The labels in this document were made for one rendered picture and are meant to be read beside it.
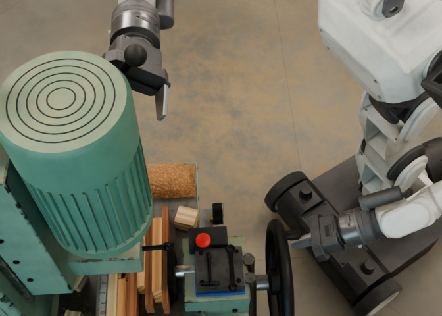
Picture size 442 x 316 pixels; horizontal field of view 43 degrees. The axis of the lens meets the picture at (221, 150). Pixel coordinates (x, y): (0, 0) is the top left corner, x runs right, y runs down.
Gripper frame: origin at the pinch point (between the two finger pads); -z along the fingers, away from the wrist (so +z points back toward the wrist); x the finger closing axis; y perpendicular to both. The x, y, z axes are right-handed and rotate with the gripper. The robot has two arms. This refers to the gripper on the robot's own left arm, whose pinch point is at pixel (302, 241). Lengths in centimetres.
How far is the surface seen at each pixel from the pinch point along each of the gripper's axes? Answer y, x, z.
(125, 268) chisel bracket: 37.4, -21.9, -22.6
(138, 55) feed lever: 73, -12, 4
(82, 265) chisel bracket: 44, -23, -28
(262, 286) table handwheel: 6.6, -13.7, -8.1
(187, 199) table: 25.0, 2.2, -18.3
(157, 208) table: 28.1, -0.3, -24.4
